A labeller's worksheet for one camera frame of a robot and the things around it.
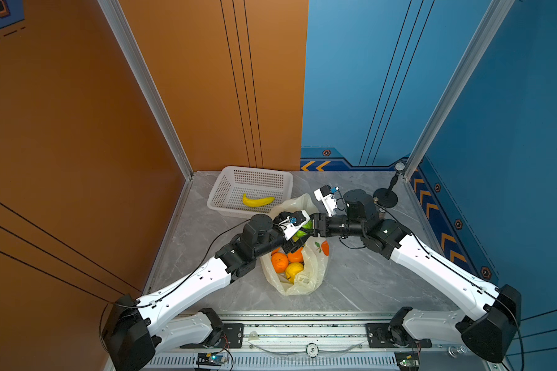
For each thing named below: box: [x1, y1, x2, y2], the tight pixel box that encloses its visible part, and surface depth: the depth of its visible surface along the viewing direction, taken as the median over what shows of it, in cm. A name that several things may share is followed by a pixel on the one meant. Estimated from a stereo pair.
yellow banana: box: [242, 193, 276, 208], surface depth 108 cm
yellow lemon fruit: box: [285, 262, 305, 285], surface depth 83 cm
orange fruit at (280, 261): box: [271, 251, 289, 273], surface depth 87 cm
